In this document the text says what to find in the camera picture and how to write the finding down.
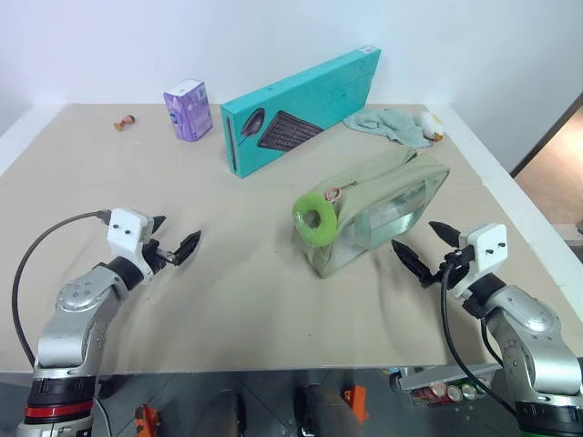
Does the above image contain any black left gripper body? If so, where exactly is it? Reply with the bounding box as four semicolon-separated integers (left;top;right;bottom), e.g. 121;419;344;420
141;237;181;275

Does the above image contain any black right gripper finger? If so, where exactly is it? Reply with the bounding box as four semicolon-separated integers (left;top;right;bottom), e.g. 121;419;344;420
428;220;462;249
392;239;433;289

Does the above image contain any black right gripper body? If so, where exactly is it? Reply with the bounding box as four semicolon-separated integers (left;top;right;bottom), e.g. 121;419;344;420
421;245;476;290

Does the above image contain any clear green toiletry bag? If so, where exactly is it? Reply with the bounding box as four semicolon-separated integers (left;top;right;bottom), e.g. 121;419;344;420
291;147;452;279

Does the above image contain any beige table cloth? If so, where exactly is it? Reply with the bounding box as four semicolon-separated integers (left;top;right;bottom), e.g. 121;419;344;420
0;103;583;377

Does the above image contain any green tape roll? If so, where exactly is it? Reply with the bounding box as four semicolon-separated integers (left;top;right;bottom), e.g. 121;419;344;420
291;192;340;249

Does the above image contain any white yellow plush toy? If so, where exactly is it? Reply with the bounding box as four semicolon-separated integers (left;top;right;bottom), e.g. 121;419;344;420
412;110;445;144

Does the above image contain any grey metal shelf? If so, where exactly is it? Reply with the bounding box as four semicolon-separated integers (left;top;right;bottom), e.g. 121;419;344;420
390;361;503;393

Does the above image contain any purple tissue pack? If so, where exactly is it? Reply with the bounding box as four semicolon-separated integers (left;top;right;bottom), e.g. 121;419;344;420
162;79;214;143

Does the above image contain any pale blue crumpled cloth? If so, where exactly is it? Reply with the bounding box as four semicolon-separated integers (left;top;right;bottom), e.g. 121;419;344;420
342;107;434;149

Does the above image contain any orange black tool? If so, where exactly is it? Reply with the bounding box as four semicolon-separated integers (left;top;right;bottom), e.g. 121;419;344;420
343;385;370;425
132;404;162;437

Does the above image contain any dark rounded shape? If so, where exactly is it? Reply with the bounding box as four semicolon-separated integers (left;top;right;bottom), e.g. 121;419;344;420
292;383;362;437

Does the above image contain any teal keyboard mouse box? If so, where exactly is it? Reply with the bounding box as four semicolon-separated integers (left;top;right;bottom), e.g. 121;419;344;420
220;45;383;179

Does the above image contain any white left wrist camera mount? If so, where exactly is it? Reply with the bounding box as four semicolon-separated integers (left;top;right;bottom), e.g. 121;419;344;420
107;208;157;279

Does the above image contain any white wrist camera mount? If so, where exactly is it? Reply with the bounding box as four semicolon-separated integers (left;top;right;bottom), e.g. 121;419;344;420
107;208;157;279
452;222;508;300

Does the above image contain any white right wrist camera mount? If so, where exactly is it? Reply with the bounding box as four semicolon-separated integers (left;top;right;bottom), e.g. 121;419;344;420
452;222;508;300

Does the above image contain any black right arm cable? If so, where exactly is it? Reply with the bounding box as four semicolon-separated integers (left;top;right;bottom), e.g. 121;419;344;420
438;260;521;418

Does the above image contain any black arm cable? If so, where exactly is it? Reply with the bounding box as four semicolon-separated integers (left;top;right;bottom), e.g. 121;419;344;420
12;209;111;371
438;260;521;418

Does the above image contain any pink ring zipper pull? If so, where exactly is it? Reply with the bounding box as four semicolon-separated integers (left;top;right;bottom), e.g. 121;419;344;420
324;180;359;202

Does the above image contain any dark door frame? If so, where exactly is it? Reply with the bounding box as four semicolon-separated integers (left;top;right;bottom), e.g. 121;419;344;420
509;92;583;179

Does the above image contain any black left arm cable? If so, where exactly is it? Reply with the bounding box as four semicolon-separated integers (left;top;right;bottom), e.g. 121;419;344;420
12;209;111;371

